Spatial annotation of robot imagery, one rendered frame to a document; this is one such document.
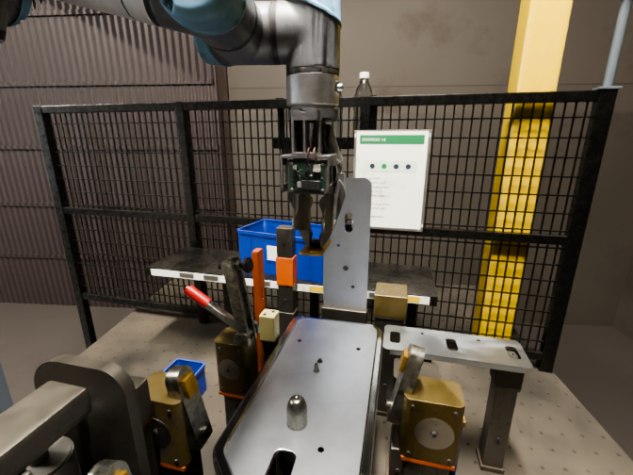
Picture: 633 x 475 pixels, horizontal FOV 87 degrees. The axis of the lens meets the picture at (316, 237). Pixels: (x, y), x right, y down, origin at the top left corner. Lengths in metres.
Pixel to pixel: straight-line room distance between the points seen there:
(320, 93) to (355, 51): 2.14
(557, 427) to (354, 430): 0.71
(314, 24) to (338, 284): 0.60
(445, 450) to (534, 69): 0.96
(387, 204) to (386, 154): 0.16
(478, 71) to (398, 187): 1.76
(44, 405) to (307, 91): 0.45
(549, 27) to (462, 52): 1.56
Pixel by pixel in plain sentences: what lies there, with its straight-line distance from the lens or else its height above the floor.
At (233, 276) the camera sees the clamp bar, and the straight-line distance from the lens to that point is 0.63.
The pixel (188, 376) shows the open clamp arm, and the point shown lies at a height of 1.10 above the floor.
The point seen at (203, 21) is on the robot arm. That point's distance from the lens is 0.38.
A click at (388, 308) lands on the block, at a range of 0.86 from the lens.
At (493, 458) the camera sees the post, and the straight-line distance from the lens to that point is 0.99.
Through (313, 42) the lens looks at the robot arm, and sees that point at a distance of 0.50.
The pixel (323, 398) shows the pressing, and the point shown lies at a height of 1.00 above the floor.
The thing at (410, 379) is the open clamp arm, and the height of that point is 1.07.
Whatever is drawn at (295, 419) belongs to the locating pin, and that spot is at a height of 1.02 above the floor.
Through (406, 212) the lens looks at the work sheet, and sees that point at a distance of 1.10.
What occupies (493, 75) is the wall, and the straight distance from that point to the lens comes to 2.77.
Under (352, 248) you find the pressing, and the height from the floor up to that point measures 1.17.
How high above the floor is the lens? 1.43
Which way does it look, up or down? 16 degrees down
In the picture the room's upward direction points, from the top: straight up
